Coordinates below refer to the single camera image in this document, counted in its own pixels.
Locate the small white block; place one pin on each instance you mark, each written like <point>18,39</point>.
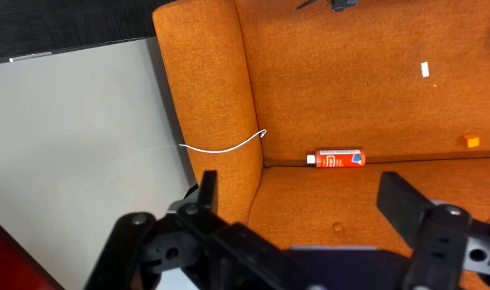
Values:
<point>425,69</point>

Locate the small orange block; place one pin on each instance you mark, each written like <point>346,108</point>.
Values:
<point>472,141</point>

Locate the orange fabric sofa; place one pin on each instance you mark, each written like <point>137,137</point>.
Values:
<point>349,100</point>

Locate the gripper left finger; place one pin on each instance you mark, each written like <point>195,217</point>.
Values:
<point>196,237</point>

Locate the orange paint bottle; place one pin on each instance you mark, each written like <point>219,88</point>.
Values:
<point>339,158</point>

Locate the red object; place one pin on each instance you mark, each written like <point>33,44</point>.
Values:
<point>11,262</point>

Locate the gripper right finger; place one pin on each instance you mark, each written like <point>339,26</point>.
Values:
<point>438,229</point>

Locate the black gadget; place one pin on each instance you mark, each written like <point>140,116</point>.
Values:
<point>337,4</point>

